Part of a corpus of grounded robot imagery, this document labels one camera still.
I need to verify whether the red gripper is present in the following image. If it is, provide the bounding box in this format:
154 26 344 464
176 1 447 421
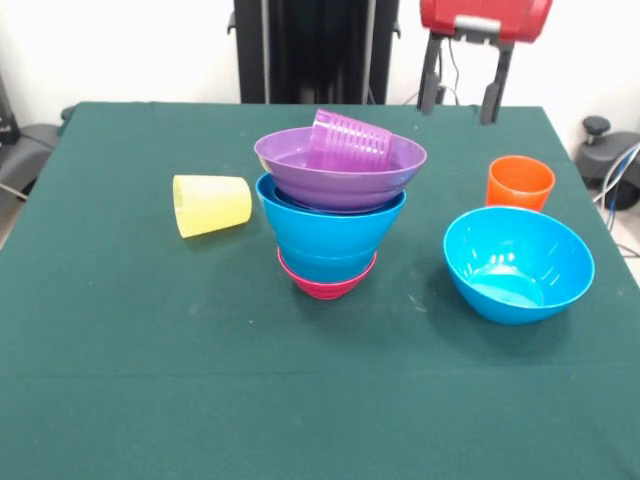
416 0 555 126

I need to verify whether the purple cup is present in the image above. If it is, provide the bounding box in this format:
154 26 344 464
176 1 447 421
308 108 396 172

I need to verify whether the wide purple bowl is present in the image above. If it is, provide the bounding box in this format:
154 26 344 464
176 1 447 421
252 126 429 214

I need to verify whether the large blue bowl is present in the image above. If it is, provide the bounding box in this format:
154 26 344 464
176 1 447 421
442 205 596 327
254 172 408 260

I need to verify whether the small red bowl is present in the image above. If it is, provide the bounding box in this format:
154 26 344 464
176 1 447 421
276 247 379 302

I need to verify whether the yellow cup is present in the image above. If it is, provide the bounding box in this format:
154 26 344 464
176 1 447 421
172 174 253 240

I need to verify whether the orange cup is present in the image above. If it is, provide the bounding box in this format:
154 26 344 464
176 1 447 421
485 155 557 213

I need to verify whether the dark grey chair base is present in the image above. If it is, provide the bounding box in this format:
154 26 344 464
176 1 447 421
574 115 640 211

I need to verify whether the dark green tablecloth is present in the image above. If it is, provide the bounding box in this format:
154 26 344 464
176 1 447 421
0 101 640 480

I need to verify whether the grey padded chair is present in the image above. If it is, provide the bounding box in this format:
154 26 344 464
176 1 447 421
0 74 76 202

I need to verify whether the black wall cable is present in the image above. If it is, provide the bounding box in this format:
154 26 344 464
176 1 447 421
402 38 462 106

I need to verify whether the bundle of light cables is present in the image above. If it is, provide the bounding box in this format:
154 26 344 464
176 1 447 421
593 142 640 261

